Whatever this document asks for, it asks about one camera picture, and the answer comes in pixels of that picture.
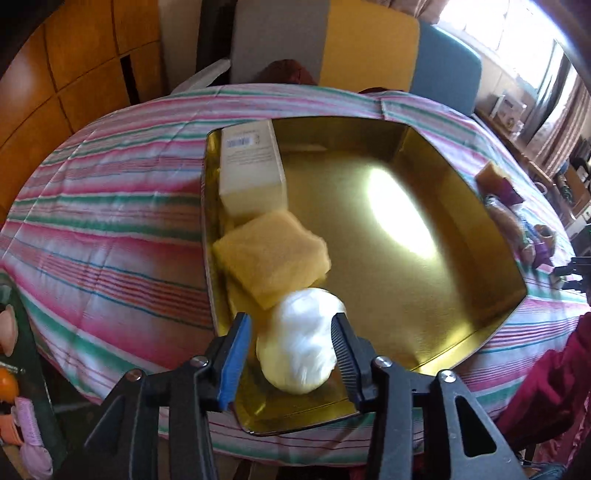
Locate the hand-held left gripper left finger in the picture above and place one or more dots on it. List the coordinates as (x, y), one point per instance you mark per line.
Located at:
(232, 369)

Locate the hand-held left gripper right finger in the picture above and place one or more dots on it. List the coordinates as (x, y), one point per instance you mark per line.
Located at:
(340, 346)

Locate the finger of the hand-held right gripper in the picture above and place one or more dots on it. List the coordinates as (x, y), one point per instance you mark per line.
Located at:
(575, 272)

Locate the white ball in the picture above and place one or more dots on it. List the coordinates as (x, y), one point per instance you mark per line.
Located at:
(300, 341)

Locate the gold metal tin tray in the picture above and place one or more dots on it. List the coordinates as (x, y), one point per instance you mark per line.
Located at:
(443, 304)

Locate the small purple and tan items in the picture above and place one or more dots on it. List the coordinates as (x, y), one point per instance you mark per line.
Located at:
(538, 244)

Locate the clear packet of orange items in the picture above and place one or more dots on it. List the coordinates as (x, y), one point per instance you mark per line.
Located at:
(505, 217)

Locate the yellow sponge cloth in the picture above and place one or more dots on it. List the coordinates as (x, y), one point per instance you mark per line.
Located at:
(272, 254)

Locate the brown and purple sponge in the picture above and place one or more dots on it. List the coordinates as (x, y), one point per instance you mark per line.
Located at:
(501, 182)

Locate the wooden desk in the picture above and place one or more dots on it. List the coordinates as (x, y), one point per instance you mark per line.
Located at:
(540, 157)

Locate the red cloth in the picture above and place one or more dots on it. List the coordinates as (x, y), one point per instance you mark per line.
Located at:
(549, 392)

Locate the beige patterned curtain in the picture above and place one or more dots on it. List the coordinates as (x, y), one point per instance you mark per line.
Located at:
(554, 124)

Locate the white printed carton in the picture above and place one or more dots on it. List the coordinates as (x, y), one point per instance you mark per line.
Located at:
(508, 110)

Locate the striped pink green blanket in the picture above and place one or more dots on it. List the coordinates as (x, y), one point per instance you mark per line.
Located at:
(115, 230)

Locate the cream cardboard box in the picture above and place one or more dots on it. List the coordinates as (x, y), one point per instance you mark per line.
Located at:
(251, 170)

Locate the pink knitted item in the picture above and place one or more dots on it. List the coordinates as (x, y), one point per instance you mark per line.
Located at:
(32, 438)

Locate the orange round item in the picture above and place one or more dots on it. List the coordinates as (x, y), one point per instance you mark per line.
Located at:
(7, 386)

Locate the pink round item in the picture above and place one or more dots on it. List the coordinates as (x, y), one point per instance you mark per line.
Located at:
(8, 332)

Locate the window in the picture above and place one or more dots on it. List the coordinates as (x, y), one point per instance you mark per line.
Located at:
(498, 32)

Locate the dark red cushion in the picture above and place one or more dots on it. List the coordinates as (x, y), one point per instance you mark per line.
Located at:
(286, 73)

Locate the white cloth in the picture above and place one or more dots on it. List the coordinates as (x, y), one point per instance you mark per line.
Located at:
(203, 77)

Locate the blue yellow grey sofa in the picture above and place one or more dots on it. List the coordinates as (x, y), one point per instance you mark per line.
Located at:
(369, 46)

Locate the wooden cabinet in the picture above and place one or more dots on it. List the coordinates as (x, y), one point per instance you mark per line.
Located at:
(69, 60)

